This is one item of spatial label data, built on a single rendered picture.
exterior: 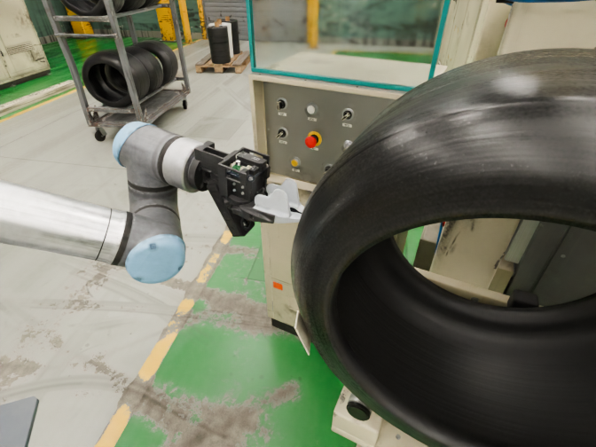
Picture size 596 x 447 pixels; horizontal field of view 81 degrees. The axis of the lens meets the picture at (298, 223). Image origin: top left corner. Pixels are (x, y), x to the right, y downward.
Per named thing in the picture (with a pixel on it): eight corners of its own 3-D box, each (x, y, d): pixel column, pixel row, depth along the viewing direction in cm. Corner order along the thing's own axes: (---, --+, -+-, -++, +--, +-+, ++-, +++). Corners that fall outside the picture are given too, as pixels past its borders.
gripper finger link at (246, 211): (270, 221, 54) (223, 202, 56) (269, 229, 55) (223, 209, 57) (284, 206, 57) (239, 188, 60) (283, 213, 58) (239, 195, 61)
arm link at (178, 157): (166, 194, 62) (200, 170, 69) (188, 203, 61) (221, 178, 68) (158, 149, 56) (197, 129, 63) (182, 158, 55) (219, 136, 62)
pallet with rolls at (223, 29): (213, 58, 712) (207, 15, 667) (252, 58, 709) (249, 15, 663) (196, 72, 616) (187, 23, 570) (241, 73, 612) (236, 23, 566)
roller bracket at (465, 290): (379, 284, 94) (384, 256, 88) (548, 340, 80) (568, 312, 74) (375, 292, 92) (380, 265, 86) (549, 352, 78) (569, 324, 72)
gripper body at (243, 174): (248, 176, 52) (184, 152, 55) (248, 221, 57) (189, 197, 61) (274, 156, 57) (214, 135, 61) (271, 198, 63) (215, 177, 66)
